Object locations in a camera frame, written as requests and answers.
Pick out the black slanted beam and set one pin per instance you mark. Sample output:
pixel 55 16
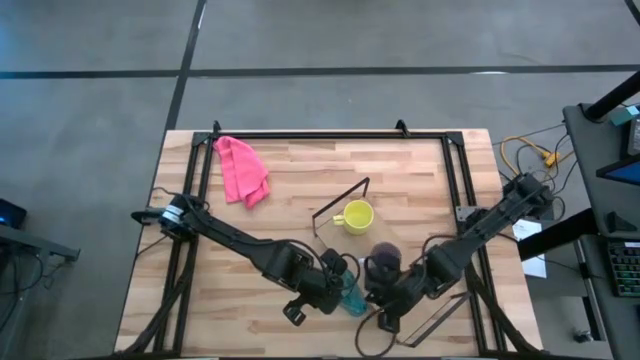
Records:
pixel 555 235

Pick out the white paper sheet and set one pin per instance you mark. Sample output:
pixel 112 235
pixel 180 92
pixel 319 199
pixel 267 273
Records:
pixel 531 250

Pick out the black metal table frame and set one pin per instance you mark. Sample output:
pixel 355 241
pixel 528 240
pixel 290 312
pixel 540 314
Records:
pixel 452 165

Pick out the wooden shelf with black frame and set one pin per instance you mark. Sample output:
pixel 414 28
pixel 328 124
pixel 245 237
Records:
pixel 340 198

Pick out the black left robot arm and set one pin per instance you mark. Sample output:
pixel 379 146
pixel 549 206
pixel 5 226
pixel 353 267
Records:
pixel 235 240

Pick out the teal translucent cup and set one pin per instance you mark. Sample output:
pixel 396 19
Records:
pixel 354 295

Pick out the dark purple mug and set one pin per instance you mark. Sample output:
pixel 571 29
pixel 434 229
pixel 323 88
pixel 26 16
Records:
pixel 385 254

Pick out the black device with blue light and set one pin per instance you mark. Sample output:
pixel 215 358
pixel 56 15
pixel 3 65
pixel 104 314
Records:
pixel 10 212

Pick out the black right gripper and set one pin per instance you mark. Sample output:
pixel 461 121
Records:
pixel 402 295

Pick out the blue-lit screen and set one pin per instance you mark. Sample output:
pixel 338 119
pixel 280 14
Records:
pixel 625 173

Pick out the black diagonal pole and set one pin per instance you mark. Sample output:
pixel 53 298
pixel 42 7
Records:
pixel 612 97

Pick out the pink cloth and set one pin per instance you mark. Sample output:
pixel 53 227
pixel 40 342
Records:
pixel 242 172

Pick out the keyboard with green backlight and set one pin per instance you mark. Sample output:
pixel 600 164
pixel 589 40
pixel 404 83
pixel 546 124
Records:
pixel 625 270

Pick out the dark grey desk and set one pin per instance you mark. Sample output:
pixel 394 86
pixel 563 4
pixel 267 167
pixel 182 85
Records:
pixel 585 160

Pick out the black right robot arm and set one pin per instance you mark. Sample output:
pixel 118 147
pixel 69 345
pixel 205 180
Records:
pixel 490 220

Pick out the teal box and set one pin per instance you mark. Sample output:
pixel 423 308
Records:
pixel 625 115

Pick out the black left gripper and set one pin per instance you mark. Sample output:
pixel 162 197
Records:
pixel 320 292

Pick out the grey metal bracket plate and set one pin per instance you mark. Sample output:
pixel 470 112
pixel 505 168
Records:
pixel 465 213

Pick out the yellow mug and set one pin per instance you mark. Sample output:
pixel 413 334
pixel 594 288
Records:
pixel 357 216

